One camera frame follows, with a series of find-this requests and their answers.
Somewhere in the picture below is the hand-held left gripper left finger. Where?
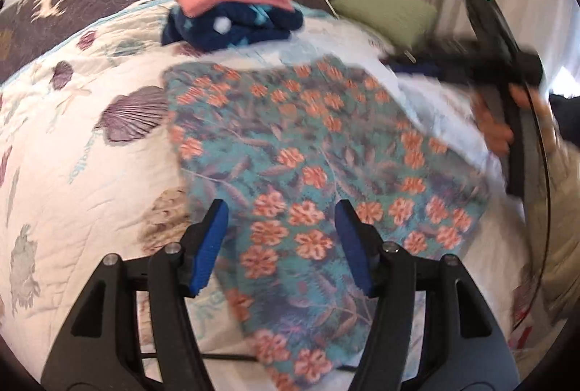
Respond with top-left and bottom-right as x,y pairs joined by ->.
41,198 -> 229,391

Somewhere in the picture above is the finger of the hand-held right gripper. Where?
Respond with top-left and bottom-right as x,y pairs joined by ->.
383,58 -> 472,81

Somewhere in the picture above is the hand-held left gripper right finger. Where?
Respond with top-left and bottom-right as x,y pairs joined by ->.
334,199 -> 522,391

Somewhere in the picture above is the floral teal and orange garment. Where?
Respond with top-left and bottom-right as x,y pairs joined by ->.
162,58 -> 492,391

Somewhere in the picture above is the person's right forearm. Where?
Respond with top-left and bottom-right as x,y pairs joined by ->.
521,137 -> 580,321

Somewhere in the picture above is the person's right hand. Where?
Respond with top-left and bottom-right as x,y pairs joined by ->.
471,83 -> 560,158

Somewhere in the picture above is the large green pillow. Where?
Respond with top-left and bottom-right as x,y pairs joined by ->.
333,0 -> 438,52

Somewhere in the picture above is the dark cloth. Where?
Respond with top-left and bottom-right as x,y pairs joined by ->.
549,94 -> 580,140

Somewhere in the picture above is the white sea-print quilt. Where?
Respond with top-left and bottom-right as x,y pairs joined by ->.
0,0 -> 558,391

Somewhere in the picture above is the folded navy star-print cloth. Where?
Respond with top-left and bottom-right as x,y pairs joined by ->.
161,3 -> 305,52

